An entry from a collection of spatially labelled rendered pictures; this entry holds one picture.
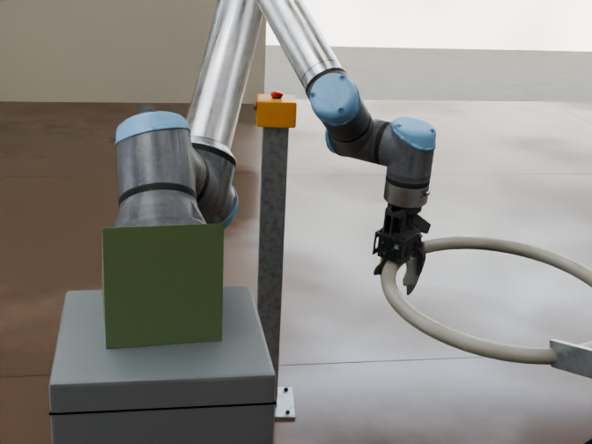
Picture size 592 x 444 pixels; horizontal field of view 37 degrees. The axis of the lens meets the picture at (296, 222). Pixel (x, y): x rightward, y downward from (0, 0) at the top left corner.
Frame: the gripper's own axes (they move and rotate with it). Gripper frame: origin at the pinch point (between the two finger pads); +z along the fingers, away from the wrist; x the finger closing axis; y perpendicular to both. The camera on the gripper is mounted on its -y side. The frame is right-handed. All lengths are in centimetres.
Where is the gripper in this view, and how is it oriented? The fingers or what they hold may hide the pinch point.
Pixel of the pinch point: (398, 284)
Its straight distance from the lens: 195.6
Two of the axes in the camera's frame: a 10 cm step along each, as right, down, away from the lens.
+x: 8.2, 2.8, -4.9
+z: -0.7, 9.1, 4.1
